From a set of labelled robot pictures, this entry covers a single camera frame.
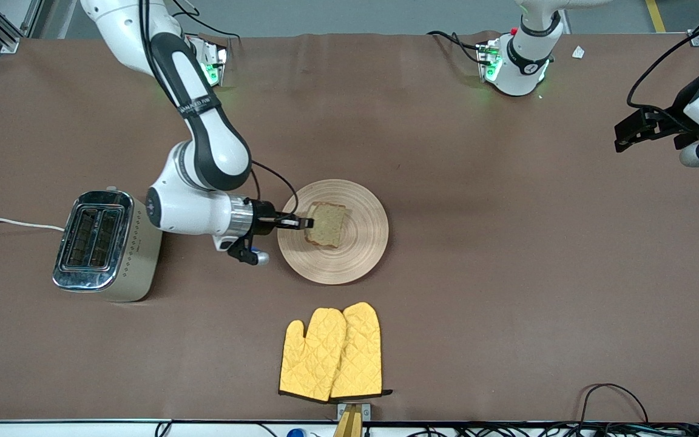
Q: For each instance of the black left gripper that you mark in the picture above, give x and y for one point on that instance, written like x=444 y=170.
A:
x=670 y=118

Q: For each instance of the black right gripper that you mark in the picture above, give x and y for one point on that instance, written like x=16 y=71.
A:
x=261 y=220

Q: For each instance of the brown toast slice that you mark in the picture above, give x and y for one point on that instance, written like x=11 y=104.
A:
x=328 y=227

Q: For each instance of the round light wooden plate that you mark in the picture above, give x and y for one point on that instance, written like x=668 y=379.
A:
x=361 y=243

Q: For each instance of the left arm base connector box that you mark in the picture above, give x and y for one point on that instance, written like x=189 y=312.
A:
x=490 y=60

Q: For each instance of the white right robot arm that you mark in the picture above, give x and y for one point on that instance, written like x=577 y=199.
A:
x=204 y=139

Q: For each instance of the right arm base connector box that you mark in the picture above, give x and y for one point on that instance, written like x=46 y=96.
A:
x=213 y=64

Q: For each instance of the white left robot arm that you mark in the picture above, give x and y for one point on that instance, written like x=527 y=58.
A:
x=522 y=76

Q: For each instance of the small white paper scrap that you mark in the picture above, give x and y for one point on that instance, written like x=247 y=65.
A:
x=578 y=52

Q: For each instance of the yellow quilted oven mitt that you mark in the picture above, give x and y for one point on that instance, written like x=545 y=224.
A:
x=361 y=352
x=310 y=358

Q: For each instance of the chrome and beige toaster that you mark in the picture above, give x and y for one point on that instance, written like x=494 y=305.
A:
x=137 y=255

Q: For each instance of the wooden and metal clamp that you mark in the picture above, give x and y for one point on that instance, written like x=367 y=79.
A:
x=351 y=419

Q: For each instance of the small blue cap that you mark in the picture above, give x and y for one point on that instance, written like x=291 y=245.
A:
x=297 y=433

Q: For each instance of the aluminium frame profile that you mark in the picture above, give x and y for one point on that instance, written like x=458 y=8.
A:
x=3 y=33

